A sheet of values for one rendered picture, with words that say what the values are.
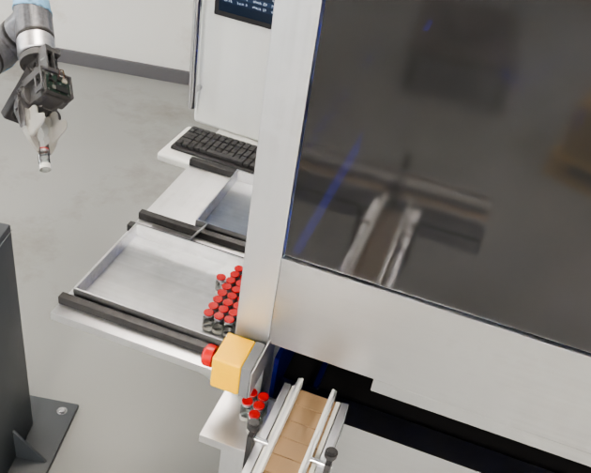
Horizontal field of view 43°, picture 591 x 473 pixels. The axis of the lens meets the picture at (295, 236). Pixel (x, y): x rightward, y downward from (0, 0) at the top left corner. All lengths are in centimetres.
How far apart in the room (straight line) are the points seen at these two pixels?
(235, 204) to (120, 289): 43
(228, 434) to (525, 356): 53
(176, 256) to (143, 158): 206
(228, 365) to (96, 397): 135
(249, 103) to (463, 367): 129
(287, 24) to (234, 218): 90
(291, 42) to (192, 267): 78
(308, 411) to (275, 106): 57
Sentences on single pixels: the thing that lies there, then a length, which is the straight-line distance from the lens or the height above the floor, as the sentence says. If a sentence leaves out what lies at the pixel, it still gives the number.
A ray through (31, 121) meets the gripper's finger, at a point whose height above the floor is 123.
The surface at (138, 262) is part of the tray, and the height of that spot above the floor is 88.
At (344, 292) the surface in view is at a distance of 123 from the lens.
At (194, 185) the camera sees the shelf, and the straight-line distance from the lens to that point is 198.
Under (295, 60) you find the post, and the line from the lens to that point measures 105.
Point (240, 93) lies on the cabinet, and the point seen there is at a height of 95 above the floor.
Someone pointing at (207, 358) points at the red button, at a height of 101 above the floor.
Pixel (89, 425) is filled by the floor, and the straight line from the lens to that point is 253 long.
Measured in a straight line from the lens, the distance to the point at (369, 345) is 128.
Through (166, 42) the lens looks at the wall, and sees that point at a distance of 444.
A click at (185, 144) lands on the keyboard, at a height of 83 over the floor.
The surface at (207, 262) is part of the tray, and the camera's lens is 172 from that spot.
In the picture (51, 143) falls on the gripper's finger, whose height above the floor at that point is 119.
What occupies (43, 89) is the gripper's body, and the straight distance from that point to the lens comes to 152.
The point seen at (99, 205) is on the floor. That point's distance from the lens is 342.
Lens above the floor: 197
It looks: 36 degrees down
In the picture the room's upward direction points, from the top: 10 degrees clockwise
